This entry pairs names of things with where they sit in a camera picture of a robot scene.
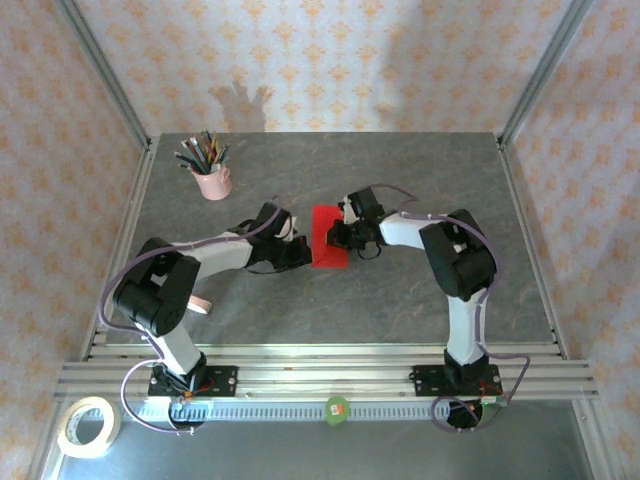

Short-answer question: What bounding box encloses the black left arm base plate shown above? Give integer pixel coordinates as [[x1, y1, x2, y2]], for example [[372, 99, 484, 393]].
[[148, 366, 239, 399]]

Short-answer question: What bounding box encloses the slotted grey cable duct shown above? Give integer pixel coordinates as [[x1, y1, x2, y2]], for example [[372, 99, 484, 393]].
[[122, 402, 451, 422]]

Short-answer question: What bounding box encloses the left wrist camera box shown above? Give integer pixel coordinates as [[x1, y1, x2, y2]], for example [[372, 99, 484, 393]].
[[277, 212, 301, 241]]

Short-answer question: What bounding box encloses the red square paper sheet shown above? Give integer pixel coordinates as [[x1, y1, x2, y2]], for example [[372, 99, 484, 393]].
[[310, 203, 351, 270]]

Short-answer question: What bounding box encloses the grey pencil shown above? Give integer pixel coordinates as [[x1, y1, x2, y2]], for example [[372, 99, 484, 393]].
[[179, 140, 202, 170]]

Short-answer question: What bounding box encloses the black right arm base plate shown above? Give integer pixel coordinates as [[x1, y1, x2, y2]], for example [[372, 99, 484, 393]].
[[410, 364, 502, 399]]

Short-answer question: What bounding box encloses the base wiring bundle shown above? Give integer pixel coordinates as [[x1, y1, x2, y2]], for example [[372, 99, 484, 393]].
[[164, 387, 211, 435], [443, 394, 507, 434]]

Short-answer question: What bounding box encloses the aluminium table side rail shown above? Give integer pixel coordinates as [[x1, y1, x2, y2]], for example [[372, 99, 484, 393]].
[[497, 139, 569, 361], [82, 139, 159, 361]]

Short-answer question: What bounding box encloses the masking tape roll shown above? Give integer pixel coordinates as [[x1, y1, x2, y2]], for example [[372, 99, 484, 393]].
[[56, 396, 123, 459]]

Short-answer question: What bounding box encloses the pink pencil cup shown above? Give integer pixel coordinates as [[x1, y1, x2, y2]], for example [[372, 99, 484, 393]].
[[192, 164, 234, 201]]

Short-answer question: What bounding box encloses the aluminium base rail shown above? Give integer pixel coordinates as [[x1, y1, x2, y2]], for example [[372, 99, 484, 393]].
[[53, 343, 600, 401]]

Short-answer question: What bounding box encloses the green round sticker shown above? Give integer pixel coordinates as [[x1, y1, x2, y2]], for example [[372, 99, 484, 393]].
[[323, 394, 350, 427]]

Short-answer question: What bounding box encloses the aluminium frame post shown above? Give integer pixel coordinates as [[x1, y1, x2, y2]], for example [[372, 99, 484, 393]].
[[498, 0, 597, 151], [52, 0, 154, 151]]

